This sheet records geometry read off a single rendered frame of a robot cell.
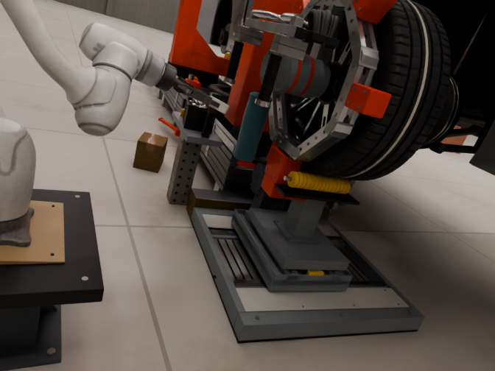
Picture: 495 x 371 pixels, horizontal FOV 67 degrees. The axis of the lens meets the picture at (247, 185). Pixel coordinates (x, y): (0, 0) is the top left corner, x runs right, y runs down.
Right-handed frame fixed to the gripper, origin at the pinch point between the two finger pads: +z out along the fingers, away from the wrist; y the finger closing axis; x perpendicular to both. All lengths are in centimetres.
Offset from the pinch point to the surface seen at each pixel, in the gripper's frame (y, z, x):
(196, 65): 241, 71, -5
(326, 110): -1.0, 37.8, -16.3
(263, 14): 12.7, 4.8, -32.1
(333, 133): -21.9, 27.7, -10.2
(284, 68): -1.3, 13.9, -20.1
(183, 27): 243, 46, -28
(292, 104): 22.8, 39.7, -12.5
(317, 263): -17, 60, 35
